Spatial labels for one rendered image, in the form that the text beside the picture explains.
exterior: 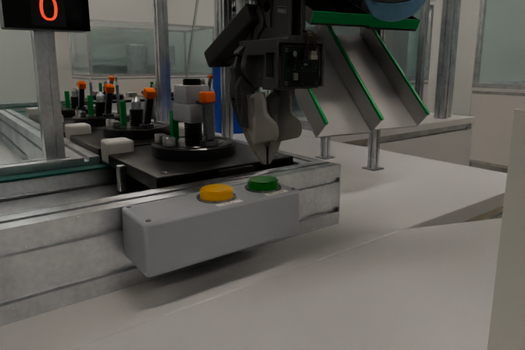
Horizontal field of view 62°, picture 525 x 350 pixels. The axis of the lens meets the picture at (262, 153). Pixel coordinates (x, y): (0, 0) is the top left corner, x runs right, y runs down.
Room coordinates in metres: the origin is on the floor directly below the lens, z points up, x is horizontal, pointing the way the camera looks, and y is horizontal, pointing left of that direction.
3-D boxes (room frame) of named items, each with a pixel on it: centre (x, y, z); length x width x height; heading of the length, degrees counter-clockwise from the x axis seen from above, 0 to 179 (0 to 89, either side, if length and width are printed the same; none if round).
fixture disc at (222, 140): (0.73, 0.12, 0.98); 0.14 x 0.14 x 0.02
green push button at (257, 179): (0.55, 0.00, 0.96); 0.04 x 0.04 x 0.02
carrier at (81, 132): (0.93, 0.27, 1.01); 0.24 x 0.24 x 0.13; 37
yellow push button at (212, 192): (0.51, 0.06, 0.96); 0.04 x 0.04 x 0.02
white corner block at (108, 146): (0.75, 0.25, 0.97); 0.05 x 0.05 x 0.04; 37
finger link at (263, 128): (0.52, 0.00, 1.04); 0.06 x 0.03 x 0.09; 37
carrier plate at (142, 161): (0.73, 0.12, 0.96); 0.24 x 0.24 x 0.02; 37
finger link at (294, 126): (0.54, -0.03, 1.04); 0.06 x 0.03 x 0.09; 37
